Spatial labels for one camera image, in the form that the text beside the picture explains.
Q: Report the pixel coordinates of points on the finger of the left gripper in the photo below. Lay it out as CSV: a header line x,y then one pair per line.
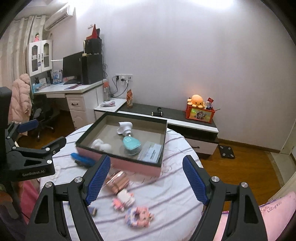
x,y
14,129
46,152

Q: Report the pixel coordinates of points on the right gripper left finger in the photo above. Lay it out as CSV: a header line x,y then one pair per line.
x,y
48,221

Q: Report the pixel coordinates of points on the blue toothpaste box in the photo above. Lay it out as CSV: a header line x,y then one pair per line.
x,y
92,210

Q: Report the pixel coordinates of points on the rose gold cylinder cup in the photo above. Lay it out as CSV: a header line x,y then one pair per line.
x,y
117,182

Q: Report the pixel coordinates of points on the white pink block toy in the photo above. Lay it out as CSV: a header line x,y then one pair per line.
x,y
123,200

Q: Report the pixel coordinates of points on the white plastic nozzle device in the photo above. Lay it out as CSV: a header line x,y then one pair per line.
x,y
125,128

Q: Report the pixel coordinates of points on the teal round clear case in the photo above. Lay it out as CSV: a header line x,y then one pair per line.
x,y
132,145

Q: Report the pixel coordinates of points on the pink block figure toy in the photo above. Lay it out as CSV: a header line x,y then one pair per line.
x,y
138,217

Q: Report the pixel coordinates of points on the clear dental flossers box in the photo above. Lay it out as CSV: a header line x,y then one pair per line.
x,y
150,152

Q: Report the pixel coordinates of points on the pink puffer jacket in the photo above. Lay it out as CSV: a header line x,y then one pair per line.
x,y
21,105

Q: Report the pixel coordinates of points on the black office chair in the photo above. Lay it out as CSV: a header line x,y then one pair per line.
x,y
44,112

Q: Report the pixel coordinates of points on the pink quilt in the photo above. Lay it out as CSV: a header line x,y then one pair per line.
x,y
279,217

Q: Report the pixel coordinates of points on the blue comb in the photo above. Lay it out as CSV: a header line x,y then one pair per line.
x,y
83,161

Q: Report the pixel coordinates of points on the white desk with drawers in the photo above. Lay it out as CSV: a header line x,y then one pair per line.
x,y
81,99

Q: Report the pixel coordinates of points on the black floor scale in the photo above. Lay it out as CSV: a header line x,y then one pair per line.
x,y
226,152

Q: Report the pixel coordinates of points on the white glass door cabinet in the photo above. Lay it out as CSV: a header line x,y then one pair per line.
x,y
39,57

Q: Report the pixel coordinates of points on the black computer monitor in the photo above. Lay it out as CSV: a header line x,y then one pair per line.
x,y
72,68

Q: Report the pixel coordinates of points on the white striped table cloth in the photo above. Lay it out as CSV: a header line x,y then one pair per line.
x,y
169,198

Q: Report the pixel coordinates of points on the pink black storage box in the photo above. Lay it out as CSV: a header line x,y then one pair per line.
x,y
144,129

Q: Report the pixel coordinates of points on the orange cap water bottle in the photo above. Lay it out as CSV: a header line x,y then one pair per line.
x,y
106,91

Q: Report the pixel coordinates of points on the black computer tower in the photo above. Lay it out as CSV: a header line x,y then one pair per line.
x,y
91,69

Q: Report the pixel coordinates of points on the black white tv cabinet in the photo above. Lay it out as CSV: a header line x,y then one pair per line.
x,y
201,136

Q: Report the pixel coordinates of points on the black speaker box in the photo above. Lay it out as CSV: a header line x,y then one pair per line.
x,y
93,46

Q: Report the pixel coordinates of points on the red orange storage box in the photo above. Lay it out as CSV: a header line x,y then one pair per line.
x,y
197,114

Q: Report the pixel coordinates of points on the white air conditioner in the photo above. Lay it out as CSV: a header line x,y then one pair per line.
x,y
67,11

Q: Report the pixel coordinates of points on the orange octopus plush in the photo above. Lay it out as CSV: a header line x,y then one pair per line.
x,y
196,101

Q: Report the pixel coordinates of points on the white wall power strip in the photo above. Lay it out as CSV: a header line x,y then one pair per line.
x,y
124,77

